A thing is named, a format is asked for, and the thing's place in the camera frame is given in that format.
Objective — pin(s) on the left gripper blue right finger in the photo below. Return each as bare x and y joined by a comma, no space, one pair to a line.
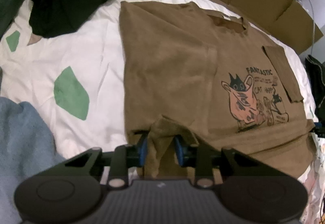
198,157

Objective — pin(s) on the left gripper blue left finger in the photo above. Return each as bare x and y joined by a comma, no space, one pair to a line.
124,158

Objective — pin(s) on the brown t-shirt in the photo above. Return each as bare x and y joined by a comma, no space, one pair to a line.
214,80

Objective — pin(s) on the black garment right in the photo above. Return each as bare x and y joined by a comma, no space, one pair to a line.
315,71

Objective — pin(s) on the white bear print duvet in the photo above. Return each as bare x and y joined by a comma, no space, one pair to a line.
74,81

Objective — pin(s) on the blue jeans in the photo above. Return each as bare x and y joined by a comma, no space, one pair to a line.
27,148

